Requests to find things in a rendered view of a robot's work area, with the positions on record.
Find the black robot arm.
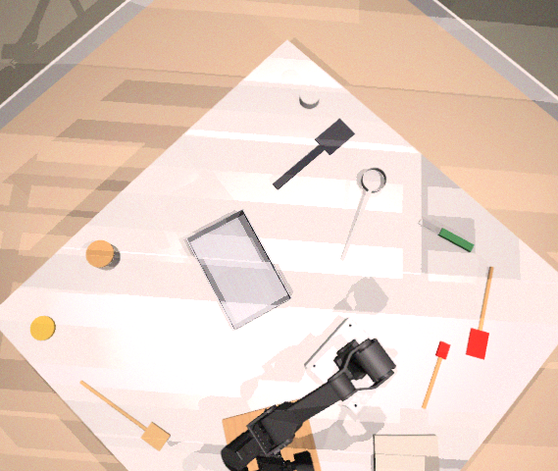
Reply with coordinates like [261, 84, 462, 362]
[221, 338, 396, 471]

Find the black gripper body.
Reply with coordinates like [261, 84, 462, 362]
[241, 450, 315, 471]

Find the wooden board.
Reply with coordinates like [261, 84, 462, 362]
[222, 408, 322, 471]

